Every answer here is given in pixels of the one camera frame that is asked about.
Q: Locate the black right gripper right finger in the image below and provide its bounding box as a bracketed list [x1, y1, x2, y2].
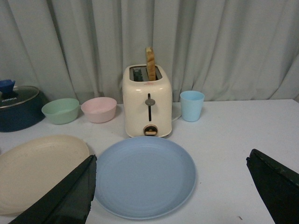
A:
[246, 149, 299, 224]

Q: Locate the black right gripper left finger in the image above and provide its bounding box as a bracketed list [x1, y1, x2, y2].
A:
[10, 155, 97, 224]

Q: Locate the beige plastic plate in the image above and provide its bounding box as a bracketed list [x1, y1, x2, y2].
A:
[0, 135, 90, 216]

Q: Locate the blue plastic plate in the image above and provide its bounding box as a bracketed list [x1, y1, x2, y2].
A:
[95, 137, 197, 220]

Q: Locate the green plastic bowl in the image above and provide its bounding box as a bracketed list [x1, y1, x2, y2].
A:
[42, 98, 80, 125]

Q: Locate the pink plastic bowl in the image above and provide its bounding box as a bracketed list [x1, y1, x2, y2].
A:
[81, 97, 117, 123]

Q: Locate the dark blue saucepan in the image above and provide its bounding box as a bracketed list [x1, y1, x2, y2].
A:
[0, 90, 48, 133]

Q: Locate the light blue plastic cup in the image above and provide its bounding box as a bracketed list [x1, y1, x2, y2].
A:
[180, 91, 205, 122]

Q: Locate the glass pot lid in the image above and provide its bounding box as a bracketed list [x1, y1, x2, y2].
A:
[0, 79, 40, 109]

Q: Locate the cream two-slot toaster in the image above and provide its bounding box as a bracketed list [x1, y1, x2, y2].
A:
[122, 65, 172, 137]

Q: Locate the grey-green curtain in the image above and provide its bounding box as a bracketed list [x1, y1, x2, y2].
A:
[0, 0, 299, 102]

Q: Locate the toast bread slice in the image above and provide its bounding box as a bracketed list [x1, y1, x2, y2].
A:
[145, 47, 156, 81]

